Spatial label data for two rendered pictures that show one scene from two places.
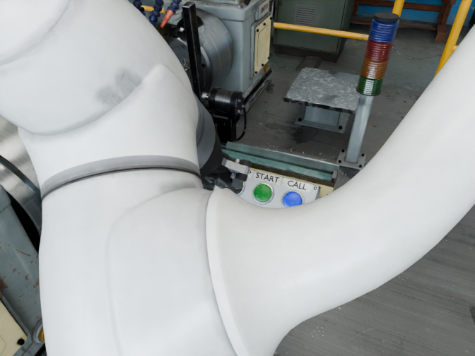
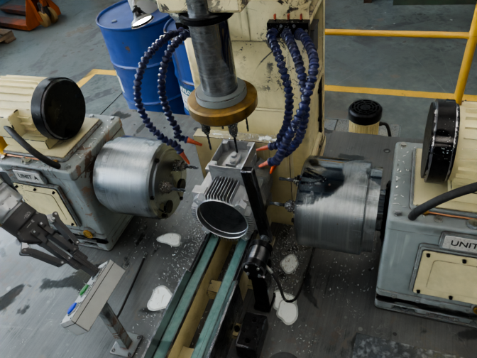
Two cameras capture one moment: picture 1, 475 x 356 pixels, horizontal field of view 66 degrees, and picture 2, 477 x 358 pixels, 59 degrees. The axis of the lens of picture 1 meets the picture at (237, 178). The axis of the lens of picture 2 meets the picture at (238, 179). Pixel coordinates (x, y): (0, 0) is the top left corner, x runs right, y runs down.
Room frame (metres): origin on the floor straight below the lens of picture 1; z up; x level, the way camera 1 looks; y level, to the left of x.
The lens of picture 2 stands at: (0.89, -0.63, 1.89)
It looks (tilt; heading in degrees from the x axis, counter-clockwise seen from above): 42 degrees down; 94
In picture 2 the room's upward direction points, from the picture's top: 10 degrees counter-clockwise
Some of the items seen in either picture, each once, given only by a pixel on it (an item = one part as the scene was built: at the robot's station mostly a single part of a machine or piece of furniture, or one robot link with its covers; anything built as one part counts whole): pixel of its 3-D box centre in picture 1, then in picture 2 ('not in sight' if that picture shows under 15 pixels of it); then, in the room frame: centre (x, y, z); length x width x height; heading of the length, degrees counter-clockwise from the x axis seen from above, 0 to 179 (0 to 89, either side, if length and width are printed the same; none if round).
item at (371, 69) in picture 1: (374, 66); not in sight; (0.89, -0.34, 1.10); 0.06 x 0.06 x 0.04
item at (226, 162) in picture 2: not in sight; (233, 163); (0.82, 0.30, 1.11); 0.12 x 0.11 x 0.07; 68
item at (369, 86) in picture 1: (370, 82); not in sight; (0.89, -0.34, 1.05); 0.06 x 0.06 x 0.04
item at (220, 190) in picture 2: not in sight; (233, 195); (0.81, 0.27, 1.02); 0.20 x 0.19 x 0.19; 68
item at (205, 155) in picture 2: not in sight; (250, 171); (0.87, 0.41, 0.97); 0.30 x 0.11 x 0.34; 158
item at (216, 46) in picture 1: (191, 54); (348, 205); (1.12, 0.14, 1.04); 0.41 x 0.25 x 0.25; 158
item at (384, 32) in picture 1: (383, 29); not in sight; (0.89, -0.34, 1.19); 0.06 x 0.06 x 0.04
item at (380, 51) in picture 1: (378, 47); not in sight; (0.89, -0.34, 1.14); 0.06 x 0.06 x 0.04
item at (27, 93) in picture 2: not in sight; (37, 143); (0.21, 0.47, 1.16); 0.33 x 0.26 x 0.42; 158
